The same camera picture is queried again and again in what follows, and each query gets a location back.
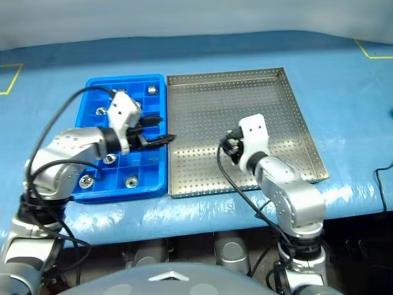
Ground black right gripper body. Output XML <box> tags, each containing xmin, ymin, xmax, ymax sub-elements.
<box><xmin>230</xmin><ymin>126</ymin><xmax>245</xmax><ymax>166</ymax></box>

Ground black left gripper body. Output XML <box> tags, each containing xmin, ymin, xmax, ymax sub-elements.
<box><xmin>128</xmin><ymin>118</ymin><xmax>148</xmax><ymax>150</ymax></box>

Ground blue plastic compartment tray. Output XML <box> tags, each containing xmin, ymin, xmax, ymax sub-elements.
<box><xmin>72</xmin><ymin>73</ymin><xmax>169</xmax><ymax>203</ymax></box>

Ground perforated steel tray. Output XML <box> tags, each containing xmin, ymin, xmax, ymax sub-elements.
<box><xmin>166</xmin><ymin>67</ymin><xmax>330</xmax><ymax>199</ymax></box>

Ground blue plastic table cover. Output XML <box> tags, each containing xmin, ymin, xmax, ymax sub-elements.
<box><xmin>0</xmin><ymin>29</ymin><xmax>393</xmax><ymax>246</ymax></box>

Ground grey round cylinder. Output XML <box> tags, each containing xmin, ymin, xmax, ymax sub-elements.
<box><xmin>214</xmin><ymin>232</ymin><xmax>250</xmax><ymax>267</ymax></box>
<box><xmin>131</xmin><ymin>238</ymin><xmax>168</xmax><ymax>268</ymax></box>

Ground grey robot torso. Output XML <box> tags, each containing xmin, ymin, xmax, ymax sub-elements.
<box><xmin>56</xmin><ymin>262</ymin><xmax>277</xmax><ymax>295</ymax></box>

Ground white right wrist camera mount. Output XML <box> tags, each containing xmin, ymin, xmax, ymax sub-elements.
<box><xmin>238</xmin><ymin>112</ymin><xmax>270</xmax><ymax>171</ymax></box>

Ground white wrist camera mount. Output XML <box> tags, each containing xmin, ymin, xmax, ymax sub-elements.
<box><xmin>106</xmin><ymin>91</ymin><xmax>142</xmax><ymax>155</ymax></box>
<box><xmin>238</xmin><ymin>112</ymin><xmax>270</xmax><ymax>171</ymax></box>

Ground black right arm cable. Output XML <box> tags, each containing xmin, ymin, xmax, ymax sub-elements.
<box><xmin>216</xmin><ymin>138</ymin><xmax>300</xmax><ymax>293</ymax></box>

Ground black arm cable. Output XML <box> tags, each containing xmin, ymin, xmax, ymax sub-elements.
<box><xmin>18</xmin><ymin>87</ymin><xmax>119</xmax><ymax>289</ymax></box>
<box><xmin>216</xmin><ymin>138</ymin><xmax>300</xmax><ymax>293</ymax></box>

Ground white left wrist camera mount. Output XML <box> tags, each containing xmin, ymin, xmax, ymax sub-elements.
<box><xmin>106</xmin><ymin>91</ymin><xmax>142</xmax><ymax>155</ymax></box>

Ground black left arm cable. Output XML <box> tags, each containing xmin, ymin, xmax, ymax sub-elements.
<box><xmin>18</xmin><ymin>87</ymin><xmax>119</xmax><ymax>289</ymax></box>

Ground thin black cable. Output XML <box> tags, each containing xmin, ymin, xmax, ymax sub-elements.
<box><xmin>373</xmin><ymin>164</ymin><xmax>393</xmax><ymax>213</ymax></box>

